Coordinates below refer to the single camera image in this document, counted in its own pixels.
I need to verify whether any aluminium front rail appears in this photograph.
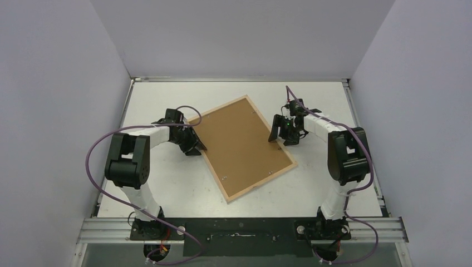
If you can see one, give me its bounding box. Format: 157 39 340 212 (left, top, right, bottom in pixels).
77 217 408 244

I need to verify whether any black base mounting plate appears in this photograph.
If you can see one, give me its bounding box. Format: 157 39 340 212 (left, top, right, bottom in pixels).
129 217 351 258

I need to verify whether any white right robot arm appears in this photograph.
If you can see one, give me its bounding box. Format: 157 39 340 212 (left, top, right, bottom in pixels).
268 98 371 239

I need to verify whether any white wooden picture frame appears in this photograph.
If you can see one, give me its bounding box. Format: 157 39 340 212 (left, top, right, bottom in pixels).
186 95 299 204

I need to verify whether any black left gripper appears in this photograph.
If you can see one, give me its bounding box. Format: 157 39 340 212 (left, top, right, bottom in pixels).
171 126 206 155

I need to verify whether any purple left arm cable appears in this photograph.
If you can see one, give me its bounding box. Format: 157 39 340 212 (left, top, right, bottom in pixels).
85 105 205 266

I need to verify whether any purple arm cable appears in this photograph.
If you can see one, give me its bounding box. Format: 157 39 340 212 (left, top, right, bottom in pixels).
286 85 380 265
85 105 205 266

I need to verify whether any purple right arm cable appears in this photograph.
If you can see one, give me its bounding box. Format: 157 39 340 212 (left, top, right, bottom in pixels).
286 85 380 265

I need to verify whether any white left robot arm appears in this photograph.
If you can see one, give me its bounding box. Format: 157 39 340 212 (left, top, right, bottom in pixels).
104 106 207 240

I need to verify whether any brown cardboard backing board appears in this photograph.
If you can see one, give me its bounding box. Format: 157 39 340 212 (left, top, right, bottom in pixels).
190 98 294 200

